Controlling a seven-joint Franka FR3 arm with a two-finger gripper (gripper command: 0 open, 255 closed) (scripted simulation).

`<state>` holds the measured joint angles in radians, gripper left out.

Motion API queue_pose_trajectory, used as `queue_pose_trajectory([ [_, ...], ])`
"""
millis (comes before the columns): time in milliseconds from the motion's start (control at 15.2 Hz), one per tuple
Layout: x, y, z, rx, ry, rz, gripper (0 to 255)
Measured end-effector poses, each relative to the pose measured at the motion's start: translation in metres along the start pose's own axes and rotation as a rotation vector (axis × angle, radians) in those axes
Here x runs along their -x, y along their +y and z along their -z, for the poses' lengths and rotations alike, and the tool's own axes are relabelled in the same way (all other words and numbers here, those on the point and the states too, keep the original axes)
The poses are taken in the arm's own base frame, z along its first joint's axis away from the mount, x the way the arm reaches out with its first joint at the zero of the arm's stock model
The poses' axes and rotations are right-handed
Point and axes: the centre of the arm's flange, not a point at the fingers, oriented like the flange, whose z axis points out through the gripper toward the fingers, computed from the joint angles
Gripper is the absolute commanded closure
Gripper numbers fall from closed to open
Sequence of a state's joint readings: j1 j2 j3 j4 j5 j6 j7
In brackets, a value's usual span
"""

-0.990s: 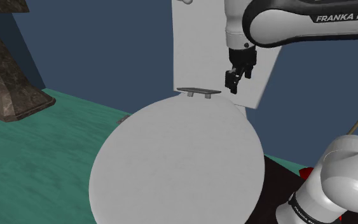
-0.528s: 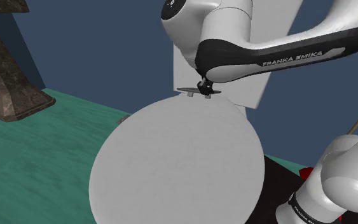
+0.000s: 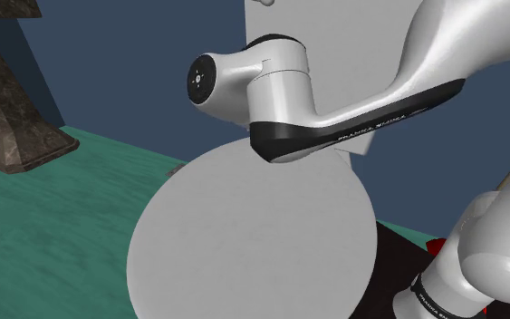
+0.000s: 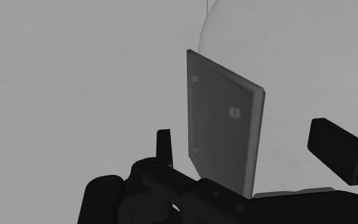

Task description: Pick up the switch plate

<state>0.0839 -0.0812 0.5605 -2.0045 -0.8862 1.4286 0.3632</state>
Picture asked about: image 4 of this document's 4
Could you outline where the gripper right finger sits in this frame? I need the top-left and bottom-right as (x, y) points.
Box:
(306, 117), (358, 199)

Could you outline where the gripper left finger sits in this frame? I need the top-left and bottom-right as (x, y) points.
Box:
(77, 129), (200, 224)

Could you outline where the grey rectangular panel with knob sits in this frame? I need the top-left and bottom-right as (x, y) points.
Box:
(186, 48), (266, 199)

